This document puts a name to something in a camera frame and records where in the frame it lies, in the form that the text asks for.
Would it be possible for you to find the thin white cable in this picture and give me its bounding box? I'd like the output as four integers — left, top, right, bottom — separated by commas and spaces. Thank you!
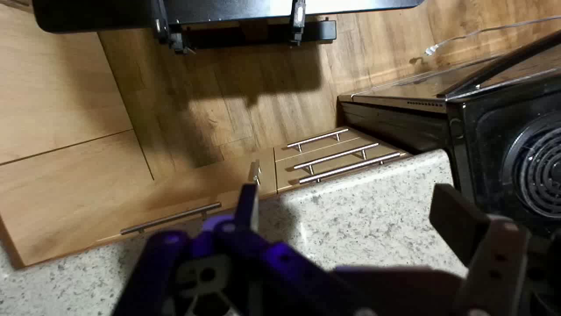
409, 15, 561, 64

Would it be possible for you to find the black kitchen stove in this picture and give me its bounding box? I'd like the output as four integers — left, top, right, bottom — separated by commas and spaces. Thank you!
337, 28, 561, 238

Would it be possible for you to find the wooden lower cabinet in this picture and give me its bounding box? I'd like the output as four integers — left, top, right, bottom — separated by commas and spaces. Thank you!
0, 0, 411, 270

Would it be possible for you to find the silver bar drawer handle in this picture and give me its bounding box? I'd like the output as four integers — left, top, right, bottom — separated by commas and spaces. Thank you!
284, 126, 351, 152
297, 149, 411, 186
291, 140, 383, 175

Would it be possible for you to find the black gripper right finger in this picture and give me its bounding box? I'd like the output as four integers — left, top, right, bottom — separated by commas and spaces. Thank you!
428, 182, 533, 316

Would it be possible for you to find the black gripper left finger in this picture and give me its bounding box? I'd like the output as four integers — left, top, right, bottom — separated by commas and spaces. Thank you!
113, 161, 330, 316

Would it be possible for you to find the black mobile platform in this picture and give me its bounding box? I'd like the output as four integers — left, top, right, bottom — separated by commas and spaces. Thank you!
32, 0, 426, 56

